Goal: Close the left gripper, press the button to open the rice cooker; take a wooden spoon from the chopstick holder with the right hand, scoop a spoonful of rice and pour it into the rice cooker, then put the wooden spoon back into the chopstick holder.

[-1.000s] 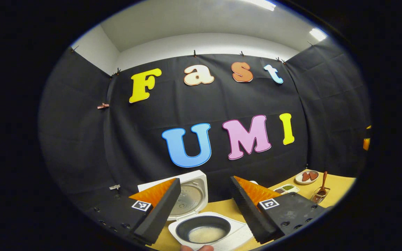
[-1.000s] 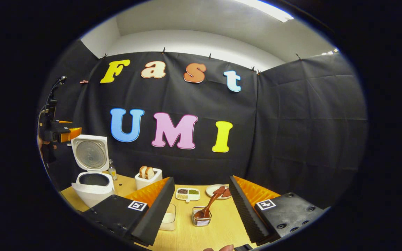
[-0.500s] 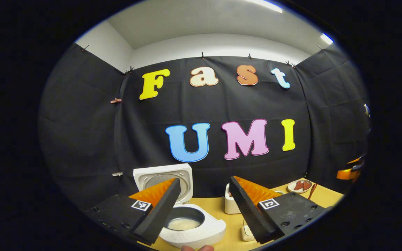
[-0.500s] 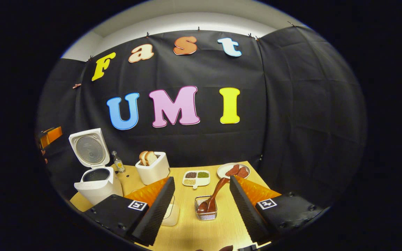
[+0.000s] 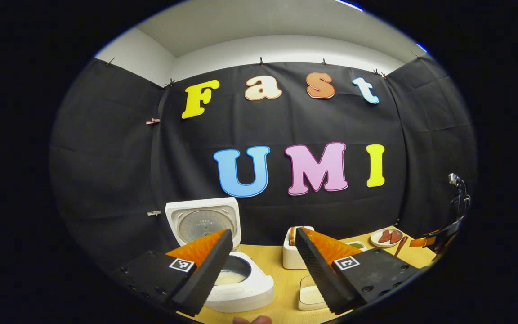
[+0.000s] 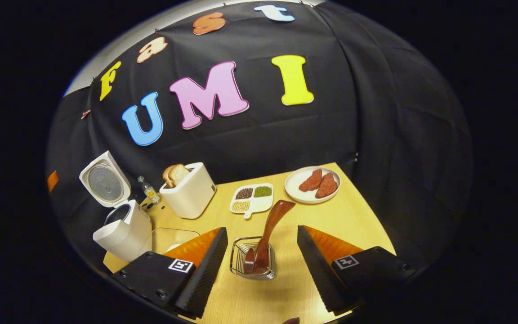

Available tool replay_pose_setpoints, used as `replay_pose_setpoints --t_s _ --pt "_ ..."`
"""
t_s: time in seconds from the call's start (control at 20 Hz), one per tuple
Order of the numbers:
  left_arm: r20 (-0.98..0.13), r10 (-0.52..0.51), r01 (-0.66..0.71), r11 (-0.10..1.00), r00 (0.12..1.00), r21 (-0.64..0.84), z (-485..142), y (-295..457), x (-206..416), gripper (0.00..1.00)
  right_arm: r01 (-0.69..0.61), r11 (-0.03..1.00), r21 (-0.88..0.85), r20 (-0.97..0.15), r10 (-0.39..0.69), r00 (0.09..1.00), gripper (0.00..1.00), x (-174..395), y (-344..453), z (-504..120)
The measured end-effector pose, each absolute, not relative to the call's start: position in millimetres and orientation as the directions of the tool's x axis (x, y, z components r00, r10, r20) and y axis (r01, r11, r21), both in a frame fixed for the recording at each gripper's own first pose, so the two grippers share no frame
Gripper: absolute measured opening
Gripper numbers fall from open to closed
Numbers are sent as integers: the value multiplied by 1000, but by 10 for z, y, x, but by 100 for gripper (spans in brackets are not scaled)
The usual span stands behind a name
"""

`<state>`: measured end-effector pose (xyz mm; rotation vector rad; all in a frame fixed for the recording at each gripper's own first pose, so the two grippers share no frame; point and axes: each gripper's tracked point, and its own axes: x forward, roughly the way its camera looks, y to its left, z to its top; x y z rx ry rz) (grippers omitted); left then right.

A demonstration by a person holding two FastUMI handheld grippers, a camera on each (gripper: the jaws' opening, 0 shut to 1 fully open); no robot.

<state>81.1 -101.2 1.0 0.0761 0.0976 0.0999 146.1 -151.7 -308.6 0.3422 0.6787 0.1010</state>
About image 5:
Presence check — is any clear rice container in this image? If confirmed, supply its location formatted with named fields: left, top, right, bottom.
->
left=298, top=275, right=330, bottom=311

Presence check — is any white toaster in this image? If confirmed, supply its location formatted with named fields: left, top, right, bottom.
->
left=283, top=226, right=315, bottom=270

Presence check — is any round white plate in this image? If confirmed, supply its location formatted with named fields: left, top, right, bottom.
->
left=370, top=228, right=404, bottom=248

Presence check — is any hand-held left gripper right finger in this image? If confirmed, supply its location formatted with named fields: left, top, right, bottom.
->
left=295, top=227, right=421, bottom=315

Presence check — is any white rice cooker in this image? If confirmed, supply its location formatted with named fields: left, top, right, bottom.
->
left=165, top=197, right=276, bottom=314

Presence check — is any row of black cloth clips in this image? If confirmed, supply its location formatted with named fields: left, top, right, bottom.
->
left=105, top=50, right=421, bottom=88

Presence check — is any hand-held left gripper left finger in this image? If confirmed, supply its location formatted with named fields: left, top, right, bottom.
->
left=108, top=229, right=234, bottom=317

